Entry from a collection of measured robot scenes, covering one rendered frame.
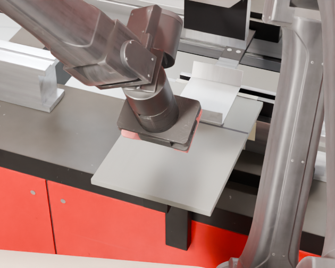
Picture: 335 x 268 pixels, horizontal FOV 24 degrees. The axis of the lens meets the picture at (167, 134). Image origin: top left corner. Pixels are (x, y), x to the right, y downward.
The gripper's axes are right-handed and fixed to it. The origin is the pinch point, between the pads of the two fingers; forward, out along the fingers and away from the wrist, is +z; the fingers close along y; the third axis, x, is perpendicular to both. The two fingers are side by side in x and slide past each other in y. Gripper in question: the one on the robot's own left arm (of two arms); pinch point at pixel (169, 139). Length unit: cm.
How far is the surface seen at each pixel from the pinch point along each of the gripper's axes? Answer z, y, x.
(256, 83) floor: 166, 24, -88
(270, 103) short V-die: 11.2, -10.7, -14.0
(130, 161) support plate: 0.9, 4.6, 4.5
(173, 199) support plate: -1.5, -4.0, 8.8
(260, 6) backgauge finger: 18.8, -2.1, -35.4
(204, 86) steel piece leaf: 10.9, 0.6, -14.2
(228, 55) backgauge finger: 15.3, -0.3, -22.8
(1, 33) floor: 165, 134, -84
